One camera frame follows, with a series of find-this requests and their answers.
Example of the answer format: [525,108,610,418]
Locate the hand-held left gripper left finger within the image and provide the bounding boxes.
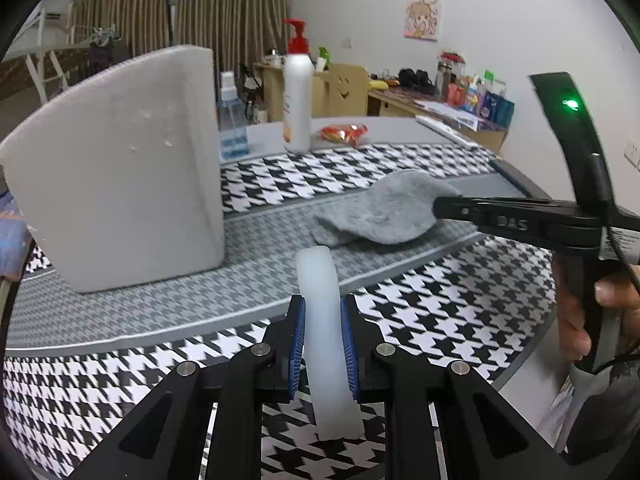
[67,294,307,480]

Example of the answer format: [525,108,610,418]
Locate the brown curtain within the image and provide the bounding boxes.
[67,0,171,61]
[175,0,291,76]

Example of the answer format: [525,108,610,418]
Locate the dark hanging clothes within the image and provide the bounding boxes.
[87,27,126,63]

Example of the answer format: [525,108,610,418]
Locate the black headphones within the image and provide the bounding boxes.
[397,67,438,96]

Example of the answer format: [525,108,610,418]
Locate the grey sock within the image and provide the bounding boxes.
[312,169,463,248]

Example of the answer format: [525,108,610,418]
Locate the black flat bar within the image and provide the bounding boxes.
[490,157,556,201]

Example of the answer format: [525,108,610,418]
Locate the white red pump lotion bottle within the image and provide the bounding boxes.
[281,18,315,155]

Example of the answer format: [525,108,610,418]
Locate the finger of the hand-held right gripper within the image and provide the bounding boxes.
[432,195,551,250]

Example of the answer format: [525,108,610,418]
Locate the cartoon wall poster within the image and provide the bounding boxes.
[404,0,443,42]

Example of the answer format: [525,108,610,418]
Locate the black white houndstooth blanket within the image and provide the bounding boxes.
[0,142,558,480]

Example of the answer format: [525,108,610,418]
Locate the wooden smiley face chair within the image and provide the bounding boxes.
[312,62,370,118]

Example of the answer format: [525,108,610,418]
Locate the white power strip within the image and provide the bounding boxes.
[415,115,478,148]

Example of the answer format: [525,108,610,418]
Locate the red snack packet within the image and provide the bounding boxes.
[312,122,369,148]

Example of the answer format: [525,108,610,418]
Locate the white translucent silicone strip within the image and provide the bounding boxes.
[294,246,365,442]

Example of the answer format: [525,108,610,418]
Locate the blue packaging bags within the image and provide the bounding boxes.
[470,77,516,128]

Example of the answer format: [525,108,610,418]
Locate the grey clothing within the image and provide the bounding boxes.
[537,360,640,466]

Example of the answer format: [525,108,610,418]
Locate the white foam box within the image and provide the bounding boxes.
[0,45,226,293]

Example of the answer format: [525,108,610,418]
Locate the blue plaid quilt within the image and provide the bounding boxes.
[0,190,31,281]

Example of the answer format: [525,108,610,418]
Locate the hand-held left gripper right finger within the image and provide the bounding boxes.
[340,294,576,480]

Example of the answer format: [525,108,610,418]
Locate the black cable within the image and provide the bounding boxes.
[590,152,640,376]

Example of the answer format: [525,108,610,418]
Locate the person's right hand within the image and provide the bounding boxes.
[551,255,640,361]

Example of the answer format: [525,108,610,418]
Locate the clear blue spray bottle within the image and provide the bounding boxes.
[217,71,250,162]

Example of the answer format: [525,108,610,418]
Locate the white metal bunk bed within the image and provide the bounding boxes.
[2,7,76,106]

